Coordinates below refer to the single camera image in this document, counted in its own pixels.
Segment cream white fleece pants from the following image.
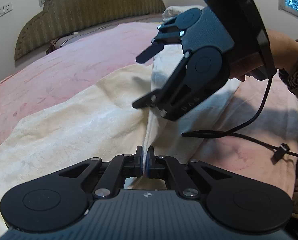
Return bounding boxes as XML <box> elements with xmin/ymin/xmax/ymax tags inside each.
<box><xmin>0</xmin><ymin>46</ymin><xmax>240</xmax><ymax>236</ymax></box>

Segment person's right hand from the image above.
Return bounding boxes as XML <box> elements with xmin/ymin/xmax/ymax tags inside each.
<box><xmin>229</xmin><ymin>30</ymin><xmax>298</xmax><ymax>82</ymax></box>

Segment white folded towel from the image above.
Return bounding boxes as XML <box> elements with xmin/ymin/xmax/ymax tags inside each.
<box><xmin>162</xmin><ymin>5</ymin><xmax>205</xmax><ymax>22</ymax></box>

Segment pink floral bed blanket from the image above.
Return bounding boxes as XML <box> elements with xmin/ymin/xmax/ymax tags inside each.
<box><xmin>0</xmin><ymin>22</ymin><xmax>297</xmax><ymax>194</ymax></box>

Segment olive striped padded headboard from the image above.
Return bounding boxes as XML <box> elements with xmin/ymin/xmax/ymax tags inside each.
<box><xmin>14</xmin><ymin>0</ymin><xmax>166</xmax><ymax>61</ymax></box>

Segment striped pillow at headboard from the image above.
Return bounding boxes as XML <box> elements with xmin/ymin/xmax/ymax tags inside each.
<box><xmin>45</xmin><ymin>17</ymin><xmax>165</xmax><ymax>55</ymax></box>

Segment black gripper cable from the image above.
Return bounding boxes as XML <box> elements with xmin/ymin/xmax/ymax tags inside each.
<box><xmin>181</xmin><ymin>69</ymin><xmax>298</xmax><ymax>165</ymax></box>

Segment white wall socket plate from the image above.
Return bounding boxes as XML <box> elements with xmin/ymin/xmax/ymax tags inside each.
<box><xmin>0</xmin><ymin>2</ymin><xmax>13</xmax><ymax>17</ymax></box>

